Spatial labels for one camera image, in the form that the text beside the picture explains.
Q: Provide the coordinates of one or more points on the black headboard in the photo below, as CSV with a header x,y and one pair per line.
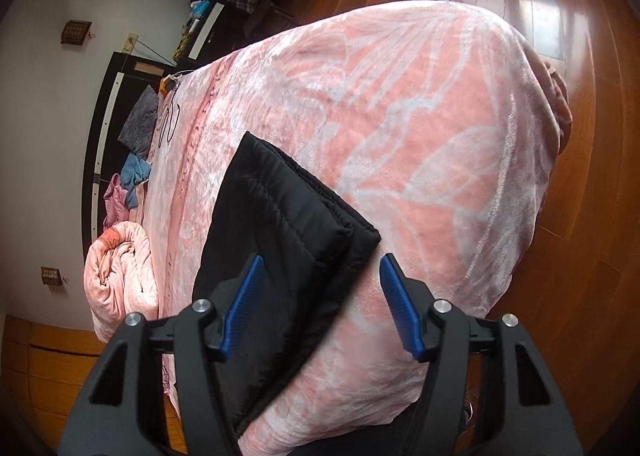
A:
x,y
107,101

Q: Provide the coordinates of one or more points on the pink cloth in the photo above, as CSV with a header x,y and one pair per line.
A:
x,y
114,201

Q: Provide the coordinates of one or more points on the black white side table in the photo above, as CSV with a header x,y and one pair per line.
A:
x,y
205,33

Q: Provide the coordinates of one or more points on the black jacket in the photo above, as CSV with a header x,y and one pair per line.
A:
x,y
280,236

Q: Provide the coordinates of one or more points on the light blue bag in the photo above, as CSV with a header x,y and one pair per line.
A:
x,y
201,8

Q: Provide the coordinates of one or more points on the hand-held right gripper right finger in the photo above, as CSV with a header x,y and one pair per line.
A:
x,y
400,308

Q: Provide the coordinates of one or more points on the grey pillow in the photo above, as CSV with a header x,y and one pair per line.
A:
x,y
140,121

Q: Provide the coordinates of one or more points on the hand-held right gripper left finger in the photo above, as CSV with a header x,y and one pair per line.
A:
x,y
242,308

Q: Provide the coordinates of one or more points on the brown wall plaque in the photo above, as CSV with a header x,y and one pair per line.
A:
x,y
51,276
76,32

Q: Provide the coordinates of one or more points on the orange small item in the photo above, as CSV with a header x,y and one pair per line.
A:
x,y
168,84

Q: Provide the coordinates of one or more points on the blue cloth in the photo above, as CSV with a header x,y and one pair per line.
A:
x,y
132,173

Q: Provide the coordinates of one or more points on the wooden cabinet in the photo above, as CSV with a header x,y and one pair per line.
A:
x,y
45,361

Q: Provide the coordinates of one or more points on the rolled pink quilt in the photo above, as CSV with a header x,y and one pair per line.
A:
x,y
125,276

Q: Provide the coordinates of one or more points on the pink floral blanket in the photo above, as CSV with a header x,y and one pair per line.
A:
x,y
400,136

